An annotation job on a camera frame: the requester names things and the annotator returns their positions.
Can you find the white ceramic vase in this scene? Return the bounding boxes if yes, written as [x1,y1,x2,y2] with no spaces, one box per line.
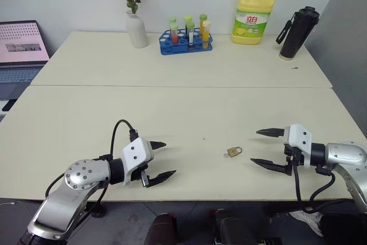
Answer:
[126,10,149,49]

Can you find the black table leg foot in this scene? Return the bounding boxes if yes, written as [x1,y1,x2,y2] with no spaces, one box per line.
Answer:
[85,200,107,219]

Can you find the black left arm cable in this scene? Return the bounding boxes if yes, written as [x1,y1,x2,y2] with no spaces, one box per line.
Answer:
[45,172,111,230]

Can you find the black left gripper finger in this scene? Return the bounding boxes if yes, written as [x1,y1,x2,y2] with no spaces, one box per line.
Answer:
[149,141,167,151]
[146,170,177,189]

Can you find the black rounded shape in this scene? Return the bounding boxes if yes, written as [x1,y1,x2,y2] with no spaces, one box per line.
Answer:
[210,208,284,245]

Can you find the yellow dish soap pump bottle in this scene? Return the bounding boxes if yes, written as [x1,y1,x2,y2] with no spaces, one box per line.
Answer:
[231,0,277,46]

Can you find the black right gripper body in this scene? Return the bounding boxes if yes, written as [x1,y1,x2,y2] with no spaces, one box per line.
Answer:
[283,143,305,177]

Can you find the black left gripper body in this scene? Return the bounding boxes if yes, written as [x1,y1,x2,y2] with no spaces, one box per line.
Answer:
[131,164,152,189]

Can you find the white crumpled cloth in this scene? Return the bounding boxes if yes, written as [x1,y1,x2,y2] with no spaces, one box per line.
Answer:
[288,209,325,238]

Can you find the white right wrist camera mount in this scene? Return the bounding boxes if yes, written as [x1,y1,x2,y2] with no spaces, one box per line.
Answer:
[282,123,314,168]

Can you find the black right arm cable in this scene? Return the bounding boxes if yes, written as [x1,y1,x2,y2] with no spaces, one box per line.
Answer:
[292,164,358,215]

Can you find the black flat phone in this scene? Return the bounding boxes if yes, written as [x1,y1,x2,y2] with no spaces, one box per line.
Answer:
[1,99,18,112]

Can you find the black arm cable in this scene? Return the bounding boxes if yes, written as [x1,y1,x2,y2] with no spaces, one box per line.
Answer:
[292,164,358,215]
[45,172,111,230]

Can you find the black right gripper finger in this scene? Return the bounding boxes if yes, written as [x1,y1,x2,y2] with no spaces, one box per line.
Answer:
[255,127,285,138]
[249,158,288,174]

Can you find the black tumbler with strap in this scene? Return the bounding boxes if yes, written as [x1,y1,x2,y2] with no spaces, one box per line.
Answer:
[275,6,321,62]

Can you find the grey laptop with pink screen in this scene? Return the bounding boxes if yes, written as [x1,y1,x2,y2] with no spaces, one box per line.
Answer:
[0,20,51,103]

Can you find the blue test tube rack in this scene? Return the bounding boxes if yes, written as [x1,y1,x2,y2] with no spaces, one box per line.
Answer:
[159,28,214,56]

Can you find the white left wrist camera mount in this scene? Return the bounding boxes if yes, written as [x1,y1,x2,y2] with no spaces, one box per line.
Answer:
[120,137,155,186]

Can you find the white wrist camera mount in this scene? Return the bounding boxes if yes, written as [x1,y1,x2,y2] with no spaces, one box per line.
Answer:
[282,123,314,168]
[120,137,155,186]

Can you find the yellow-capped tube with orange liquid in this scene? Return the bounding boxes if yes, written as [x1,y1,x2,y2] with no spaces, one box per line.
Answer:
[201,20,212,50]

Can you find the dark reddish rounded shape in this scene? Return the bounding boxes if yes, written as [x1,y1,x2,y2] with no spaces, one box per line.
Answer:
[143,212,179,245]

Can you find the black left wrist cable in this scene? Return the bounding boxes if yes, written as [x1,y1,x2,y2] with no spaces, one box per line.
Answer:
[110,119,140,162]

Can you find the green-capped tube with white label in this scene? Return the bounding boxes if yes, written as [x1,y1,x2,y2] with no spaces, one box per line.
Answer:
[186,21,196,49]

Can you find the green-capped tube with red liquid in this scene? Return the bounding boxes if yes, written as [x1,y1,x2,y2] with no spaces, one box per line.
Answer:
[169,22,179,46]

